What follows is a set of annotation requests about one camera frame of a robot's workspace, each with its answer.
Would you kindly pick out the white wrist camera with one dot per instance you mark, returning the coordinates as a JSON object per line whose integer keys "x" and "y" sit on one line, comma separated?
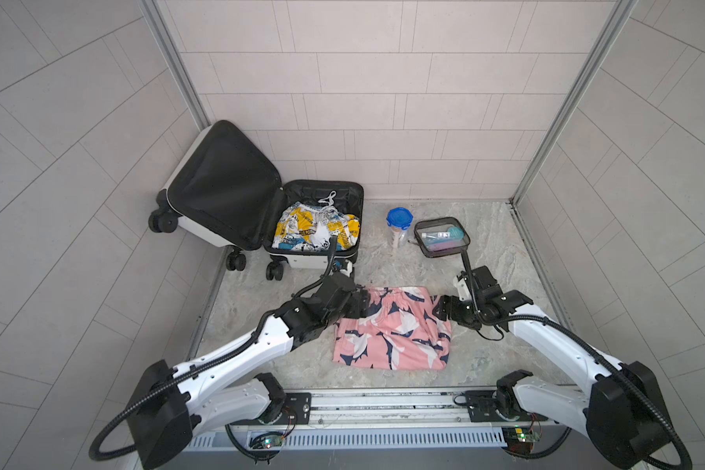
{"x": 345, "y": 267}
{"x": 463, "y": 292}

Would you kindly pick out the green circuit board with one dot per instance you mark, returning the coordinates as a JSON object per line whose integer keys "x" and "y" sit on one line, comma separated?
{"x": 521, "y": 436}
{"x": 268, "y": 441}

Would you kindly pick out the left green circuit board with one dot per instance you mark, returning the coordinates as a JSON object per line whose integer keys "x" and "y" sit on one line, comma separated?
{"x": 268, "y": 441}

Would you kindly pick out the yellow blue print garment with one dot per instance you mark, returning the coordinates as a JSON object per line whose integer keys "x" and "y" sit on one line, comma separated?
{"x": 309, "y": 228}

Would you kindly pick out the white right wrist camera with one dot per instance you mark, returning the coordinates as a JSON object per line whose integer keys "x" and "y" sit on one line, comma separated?
{"x": 463, "y": 292}

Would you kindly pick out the black and white open suitcase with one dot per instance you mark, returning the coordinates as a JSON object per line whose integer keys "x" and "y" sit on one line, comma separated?
{"x": 228, "y": 193}

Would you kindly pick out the pink shark print garment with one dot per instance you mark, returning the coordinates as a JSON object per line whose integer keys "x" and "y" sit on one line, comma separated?
{"x": 401, "y": 329}

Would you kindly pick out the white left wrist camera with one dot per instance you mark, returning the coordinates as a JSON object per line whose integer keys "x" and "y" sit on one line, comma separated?
{"x": 345, "y": 267}

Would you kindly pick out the clear black-trimmed toiletry pouch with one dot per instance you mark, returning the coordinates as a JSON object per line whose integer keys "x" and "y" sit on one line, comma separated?
{"x": 441, "y": 237}

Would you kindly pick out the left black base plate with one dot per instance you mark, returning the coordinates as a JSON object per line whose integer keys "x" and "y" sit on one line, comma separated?
{"x": 294, "y": 411}

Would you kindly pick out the right green circuit board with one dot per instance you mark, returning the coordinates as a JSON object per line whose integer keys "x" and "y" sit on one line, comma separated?
{"x": 521, "y": 436}

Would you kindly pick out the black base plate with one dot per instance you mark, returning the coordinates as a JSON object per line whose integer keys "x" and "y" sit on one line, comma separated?
{"x": 483, "y": 407}
{"x": 294, "y": 411}

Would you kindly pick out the aluminium mounting rail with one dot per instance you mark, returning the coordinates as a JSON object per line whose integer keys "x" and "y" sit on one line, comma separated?
{"x": 375, "y": 419}

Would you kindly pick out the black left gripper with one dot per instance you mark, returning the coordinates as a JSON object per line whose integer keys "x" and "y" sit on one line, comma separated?
{"x": 358, "y": 302}

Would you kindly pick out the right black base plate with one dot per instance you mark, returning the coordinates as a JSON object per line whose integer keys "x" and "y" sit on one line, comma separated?
{"x": 483, "y": 407}

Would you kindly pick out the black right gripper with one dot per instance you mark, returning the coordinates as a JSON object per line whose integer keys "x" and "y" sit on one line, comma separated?
{"x": 442, "y": 304}

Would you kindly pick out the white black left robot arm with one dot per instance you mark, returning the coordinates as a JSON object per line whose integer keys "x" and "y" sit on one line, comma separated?
{"x": 171, "y": 405}

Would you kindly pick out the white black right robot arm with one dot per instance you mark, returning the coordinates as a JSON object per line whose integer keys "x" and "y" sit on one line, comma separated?
{"x": 618, "y": 406}

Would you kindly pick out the clear bottle with blue lid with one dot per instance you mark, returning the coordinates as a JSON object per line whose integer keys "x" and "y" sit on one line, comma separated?
{"x": 399, "y": 221}

